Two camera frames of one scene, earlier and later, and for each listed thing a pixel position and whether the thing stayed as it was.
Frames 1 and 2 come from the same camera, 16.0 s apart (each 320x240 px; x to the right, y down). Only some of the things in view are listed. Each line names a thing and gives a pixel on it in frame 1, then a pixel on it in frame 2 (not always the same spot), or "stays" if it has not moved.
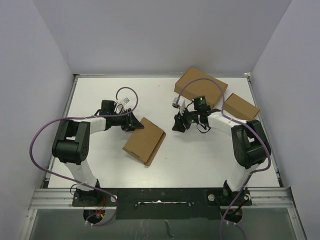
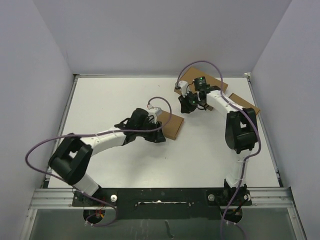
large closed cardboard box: [195, 83] stays
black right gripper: [178, 125] -> [185, 107]
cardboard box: [143, 143] -> [170, 130]
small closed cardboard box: [235, 104] stays
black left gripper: [131, 123] -> [156, 136]
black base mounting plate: [164, 203] stays
